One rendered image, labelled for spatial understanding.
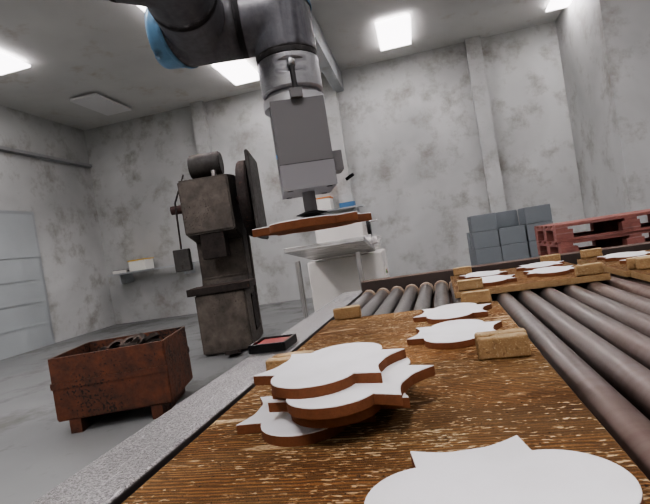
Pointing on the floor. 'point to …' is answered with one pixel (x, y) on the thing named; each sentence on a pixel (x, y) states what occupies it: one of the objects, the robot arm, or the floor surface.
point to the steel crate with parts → (120, 376)
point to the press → (222, 249)
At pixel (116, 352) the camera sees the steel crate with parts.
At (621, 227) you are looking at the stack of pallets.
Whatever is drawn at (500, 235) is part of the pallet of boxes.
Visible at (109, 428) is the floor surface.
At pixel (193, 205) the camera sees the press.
